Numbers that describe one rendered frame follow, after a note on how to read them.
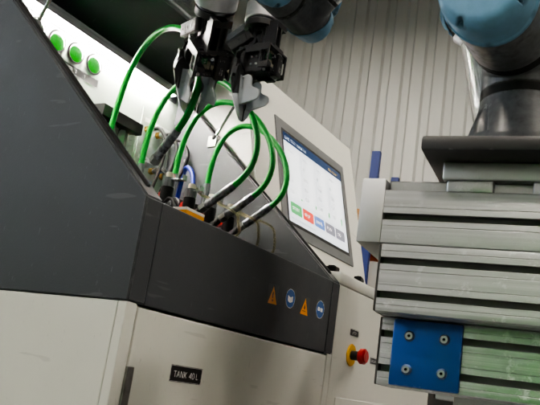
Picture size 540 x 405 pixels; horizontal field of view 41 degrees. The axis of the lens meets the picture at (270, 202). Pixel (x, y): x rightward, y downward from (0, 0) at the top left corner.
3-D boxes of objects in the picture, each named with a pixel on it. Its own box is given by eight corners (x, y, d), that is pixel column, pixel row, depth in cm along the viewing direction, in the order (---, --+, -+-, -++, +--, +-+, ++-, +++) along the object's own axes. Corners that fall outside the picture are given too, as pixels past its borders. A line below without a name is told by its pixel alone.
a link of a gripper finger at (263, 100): (260, 119, 145) (267, 76, 147) (235, 121, 148) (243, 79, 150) (268, 125, 147) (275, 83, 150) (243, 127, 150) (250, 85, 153)
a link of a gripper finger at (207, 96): (202, 124, 137) (208, 79, 132) (194, 110, 142) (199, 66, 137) (218, 124, 138) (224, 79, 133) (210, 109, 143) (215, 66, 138)
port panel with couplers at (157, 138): (131, 219, 181) (153, 103, 188) (120, 219, 182) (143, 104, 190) (163, 232, 191) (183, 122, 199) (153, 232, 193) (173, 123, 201)
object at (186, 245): (145, 305, 108) (164, 202, 112) (122, 303, 111) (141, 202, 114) (324, 352, 159) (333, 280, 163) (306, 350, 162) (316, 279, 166)
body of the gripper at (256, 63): (265, 67, 143) (274, 13, 146) (228, 71, 147) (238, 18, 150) (284, 84, 149) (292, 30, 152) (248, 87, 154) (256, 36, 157)
